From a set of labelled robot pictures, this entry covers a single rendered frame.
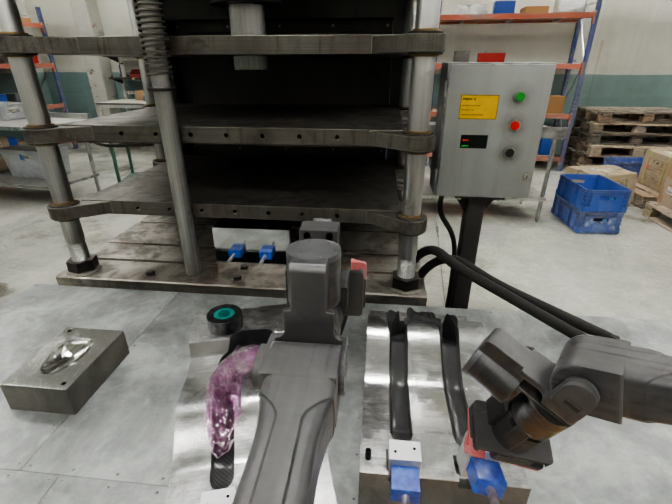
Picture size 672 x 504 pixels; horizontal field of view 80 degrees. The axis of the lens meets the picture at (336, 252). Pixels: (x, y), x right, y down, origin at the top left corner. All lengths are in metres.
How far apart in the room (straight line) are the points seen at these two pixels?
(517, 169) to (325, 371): 1.13
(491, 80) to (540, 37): 6.05
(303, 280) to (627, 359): 0.33
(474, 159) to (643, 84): 6.61
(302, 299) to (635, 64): 7.55
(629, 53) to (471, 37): 2.25
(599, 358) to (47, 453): 0.93
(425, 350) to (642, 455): 0.44
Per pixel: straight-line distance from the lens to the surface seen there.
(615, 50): 7.68
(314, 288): 0.38
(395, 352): 0.89
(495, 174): 1.38
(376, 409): 0.80
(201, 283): 1.45
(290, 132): 1.27
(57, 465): 0.98
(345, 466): 0.83
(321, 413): 0.33
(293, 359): 0.37
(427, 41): 1.14
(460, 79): 1.31
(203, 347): 0.96
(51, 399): 1.06
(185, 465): 0.80
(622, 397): 0.49
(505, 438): 0.60
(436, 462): 0.74
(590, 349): 0.51
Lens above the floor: 1.47
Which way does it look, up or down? 25 degrees down
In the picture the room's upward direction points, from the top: straight up
